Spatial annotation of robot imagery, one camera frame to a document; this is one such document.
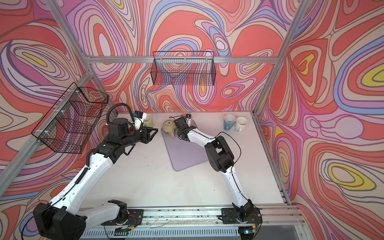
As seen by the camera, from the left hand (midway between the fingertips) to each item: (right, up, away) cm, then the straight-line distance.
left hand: (156, 128), depth 75 cm
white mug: (+51, +3, +27) cm, 58 cm away
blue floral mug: (+44, +5, +28) cm, 52 cm away
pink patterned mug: (+13, +9, +18) cm, 24 cm away
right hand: (+13, -3, +30) cm, 33 cm away
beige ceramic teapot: (+2, +1, +27) cm, 27 cm away
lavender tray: (+12, -17, +21) cm, 29 cm away
